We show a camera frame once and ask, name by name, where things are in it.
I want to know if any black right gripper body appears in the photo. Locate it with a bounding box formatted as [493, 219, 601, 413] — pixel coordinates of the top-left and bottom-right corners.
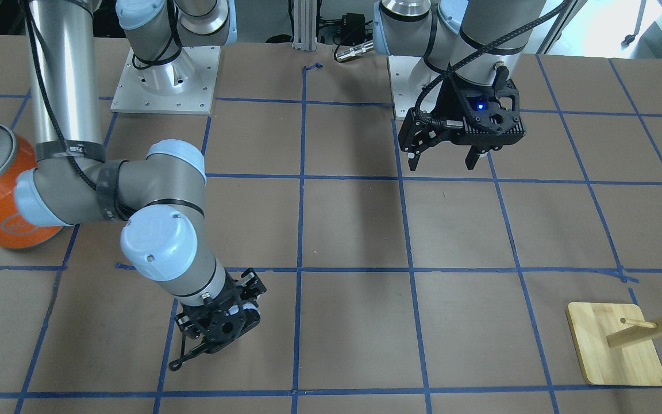
[174, 274, 235, 354]

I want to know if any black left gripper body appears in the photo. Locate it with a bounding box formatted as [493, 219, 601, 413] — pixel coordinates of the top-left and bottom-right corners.
[423, 74, 484, 147]

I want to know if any light blue plastic cup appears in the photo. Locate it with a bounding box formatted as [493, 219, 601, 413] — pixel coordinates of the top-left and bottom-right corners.
[228, 303, 261, 340]

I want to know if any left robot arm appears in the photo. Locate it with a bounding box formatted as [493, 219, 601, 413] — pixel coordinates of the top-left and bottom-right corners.
[372, 1, 550, 170]

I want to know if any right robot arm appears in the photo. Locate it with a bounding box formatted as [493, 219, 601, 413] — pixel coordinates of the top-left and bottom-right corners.
[15, 1, 267, 370]

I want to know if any wooden cup rack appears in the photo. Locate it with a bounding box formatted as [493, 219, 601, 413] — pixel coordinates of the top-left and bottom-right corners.
[563, 301, 662, 388]

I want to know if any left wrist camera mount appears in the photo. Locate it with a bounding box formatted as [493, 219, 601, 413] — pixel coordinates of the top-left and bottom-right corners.
[452, 66, 526, 151]

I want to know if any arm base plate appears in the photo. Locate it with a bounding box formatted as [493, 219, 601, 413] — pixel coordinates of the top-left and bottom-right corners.
[111, 45, 221, 115]
[388, 56, 438, 121]

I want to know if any aluminium frame post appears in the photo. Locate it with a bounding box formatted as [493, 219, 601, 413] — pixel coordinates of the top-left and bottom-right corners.
[289, 1, 320, 52]

